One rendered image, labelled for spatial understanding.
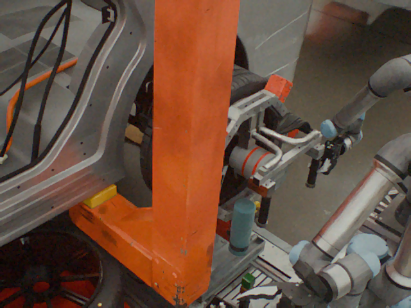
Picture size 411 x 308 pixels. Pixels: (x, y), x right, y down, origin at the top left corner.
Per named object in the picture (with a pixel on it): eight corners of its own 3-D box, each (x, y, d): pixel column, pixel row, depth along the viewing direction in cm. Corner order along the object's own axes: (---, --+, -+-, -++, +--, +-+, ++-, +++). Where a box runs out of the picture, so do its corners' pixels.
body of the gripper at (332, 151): (319, 144, 221) (334, 133, 228) (315, 160, 226) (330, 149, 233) (334, 152, 217) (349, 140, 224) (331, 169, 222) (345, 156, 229)
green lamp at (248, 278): (246, 278, 196) (248, 271, 194) (255, 284, 194) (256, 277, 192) (239, 284, 194) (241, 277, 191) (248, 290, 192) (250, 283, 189)
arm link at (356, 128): (352, 117, 220) (347, 138, 226) (370, 110, 225) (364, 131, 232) (339, 108, 225) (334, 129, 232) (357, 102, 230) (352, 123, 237)
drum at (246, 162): (246, 160, 229) (250, 133, 220) (286, 183, 218) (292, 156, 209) (225, 174, 220) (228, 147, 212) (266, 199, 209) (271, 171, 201)
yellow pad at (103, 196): (97, 179, 228) (96, 170, 225) (117, 194, 220) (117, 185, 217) (71, 193, 219) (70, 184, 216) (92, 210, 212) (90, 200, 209)
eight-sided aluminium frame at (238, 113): (268, 177, 253) (286, 76, 221) (279, 183, 250) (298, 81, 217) (190, 233, 219) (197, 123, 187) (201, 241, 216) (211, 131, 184)
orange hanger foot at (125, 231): (99, 203, 239) (94, 140, 219) (181, 266, 212) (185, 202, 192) (69, 220, 229) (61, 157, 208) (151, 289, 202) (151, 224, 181)
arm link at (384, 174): (397, 108, 131) (277, 257, 137) (432, 129, 124) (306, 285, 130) (409, 126, 140) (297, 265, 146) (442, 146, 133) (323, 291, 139)
